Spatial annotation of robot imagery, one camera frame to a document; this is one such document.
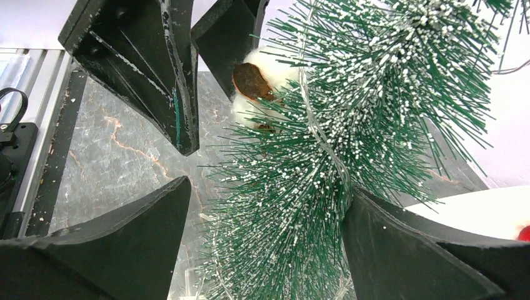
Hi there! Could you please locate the white cotton boll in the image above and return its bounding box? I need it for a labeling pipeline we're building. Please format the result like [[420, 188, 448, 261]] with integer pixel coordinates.
[[231, 46, 299, 133]]

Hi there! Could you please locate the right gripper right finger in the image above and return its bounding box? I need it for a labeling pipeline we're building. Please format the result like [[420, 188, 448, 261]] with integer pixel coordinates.
[[342, 190, 529, 299]]

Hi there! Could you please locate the small frosted christmas tree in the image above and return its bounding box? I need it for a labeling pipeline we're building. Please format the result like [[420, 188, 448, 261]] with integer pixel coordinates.
[[204, 1, 499, 299]]

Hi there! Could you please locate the white plastic tray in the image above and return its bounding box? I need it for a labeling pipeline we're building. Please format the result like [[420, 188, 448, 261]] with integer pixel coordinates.
[[406, 185, 529, 240]]

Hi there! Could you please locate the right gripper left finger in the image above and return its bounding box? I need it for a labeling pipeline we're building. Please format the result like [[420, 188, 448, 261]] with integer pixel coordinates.
[[1, 176, 191, 299]]

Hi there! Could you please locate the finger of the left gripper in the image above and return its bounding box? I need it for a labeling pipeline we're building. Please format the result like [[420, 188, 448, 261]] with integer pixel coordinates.
[[191, 0, 269, 98], [58, 0, 199, 156]]

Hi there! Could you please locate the red glitter bauble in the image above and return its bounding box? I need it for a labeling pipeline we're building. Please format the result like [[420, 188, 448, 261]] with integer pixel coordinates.
[[517, 225, 530, 241]]

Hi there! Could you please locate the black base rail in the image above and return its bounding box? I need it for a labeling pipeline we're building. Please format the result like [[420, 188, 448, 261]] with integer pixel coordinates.
[[1, 48, 87, 238]]

